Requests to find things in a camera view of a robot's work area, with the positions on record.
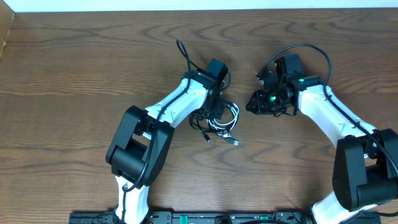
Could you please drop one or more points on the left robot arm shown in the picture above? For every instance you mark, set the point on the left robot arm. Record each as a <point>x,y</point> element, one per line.
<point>140,145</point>

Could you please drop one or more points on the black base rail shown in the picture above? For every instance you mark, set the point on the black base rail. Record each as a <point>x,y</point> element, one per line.
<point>194,218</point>

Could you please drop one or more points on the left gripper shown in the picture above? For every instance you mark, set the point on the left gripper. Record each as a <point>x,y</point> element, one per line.
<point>217,115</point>

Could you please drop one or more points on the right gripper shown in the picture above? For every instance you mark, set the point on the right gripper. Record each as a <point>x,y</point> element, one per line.
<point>259,107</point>

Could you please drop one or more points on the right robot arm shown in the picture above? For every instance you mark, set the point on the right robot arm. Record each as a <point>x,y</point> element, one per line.
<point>365,166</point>

